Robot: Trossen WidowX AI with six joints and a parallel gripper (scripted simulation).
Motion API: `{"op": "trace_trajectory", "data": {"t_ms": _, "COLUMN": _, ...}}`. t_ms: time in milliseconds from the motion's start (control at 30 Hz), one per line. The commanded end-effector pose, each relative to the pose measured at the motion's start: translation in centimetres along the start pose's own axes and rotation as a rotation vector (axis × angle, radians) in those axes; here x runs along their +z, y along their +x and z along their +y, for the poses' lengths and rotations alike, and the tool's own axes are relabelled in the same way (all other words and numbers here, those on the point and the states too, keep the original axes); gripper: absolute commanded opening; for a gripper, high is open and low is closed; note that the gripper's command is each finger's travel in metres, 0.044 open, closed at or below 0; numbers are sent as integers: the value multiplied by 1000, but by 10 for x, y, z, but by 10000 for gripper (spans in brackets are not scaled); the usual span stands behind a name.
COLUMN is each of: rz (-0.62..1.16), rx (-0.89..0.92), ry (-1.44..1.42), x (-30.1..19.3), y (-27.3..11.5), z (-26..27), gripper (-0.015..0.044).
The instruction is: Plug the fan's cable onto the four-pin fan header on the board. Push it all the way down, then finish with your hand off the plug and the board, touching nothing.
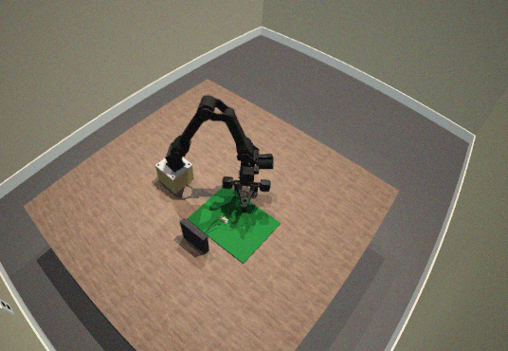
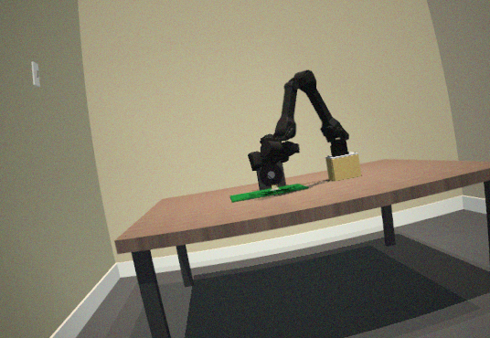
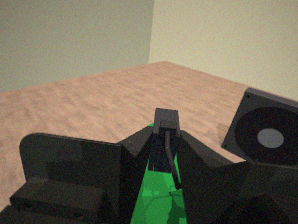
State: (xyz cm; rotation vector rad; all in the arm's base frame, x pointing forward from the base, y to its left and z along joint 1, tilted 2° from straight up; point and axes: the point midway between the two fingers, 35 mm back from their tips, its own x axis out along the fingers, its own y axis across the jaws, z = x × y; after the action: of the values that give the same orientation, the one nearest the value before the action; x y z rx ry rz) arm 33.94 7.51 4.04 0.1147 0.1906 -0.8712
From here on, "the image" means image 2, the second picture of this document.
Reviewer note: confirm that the green circuit board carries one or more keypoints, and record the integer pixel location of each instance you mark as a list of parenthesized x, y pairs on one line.
[(275, 190)]

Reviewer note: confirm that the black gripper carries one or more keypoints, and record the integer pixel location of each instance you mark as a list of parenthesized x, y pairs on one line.
[(257, 160)]

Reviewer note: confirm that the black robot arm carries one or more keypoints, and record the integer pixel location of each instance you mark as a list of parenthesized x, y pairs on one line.
[(271, 145)]

